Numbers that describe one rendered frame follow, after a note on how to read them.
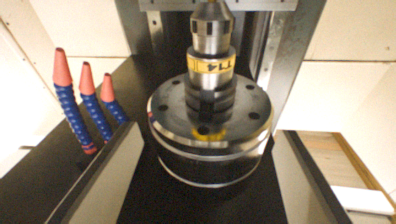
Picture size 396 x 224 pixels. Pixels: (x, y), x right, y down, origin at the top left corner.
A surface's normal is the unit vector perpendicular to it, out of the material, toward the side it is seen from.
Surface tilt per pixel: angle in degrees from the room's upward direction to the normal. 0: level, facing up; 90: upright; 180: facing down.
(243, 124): 180
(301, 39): 90
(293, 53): 90
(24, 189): 180
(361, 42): 90
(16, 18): 90
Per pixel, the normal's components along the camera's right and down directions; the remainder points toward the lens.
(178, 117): -0.02, -0.77
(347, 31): -0.09, 0.64
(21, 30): 1.00, 0.04
